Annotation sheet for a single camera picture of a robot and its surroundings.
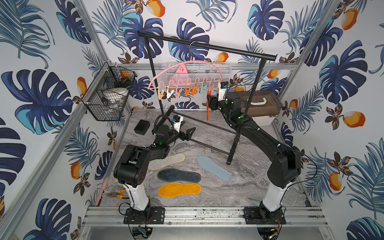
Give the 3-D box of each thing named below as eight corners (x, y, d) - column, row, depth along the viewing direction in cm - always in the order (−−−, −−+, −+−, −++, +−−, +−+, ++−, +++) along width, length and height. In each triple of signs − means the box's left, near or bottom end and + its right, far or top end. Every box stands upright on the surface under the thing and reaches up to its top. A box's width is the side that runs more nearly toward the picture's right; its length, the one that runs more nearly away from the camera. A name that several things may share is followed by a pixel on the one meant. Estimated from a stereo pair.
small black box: (135, 133, 110) (133, 129, 106) (142, 123, 116) (140, 119, 113) (143, 135, 108) (142, 132, 105) (150, 125, 115) (149, 121, 111)
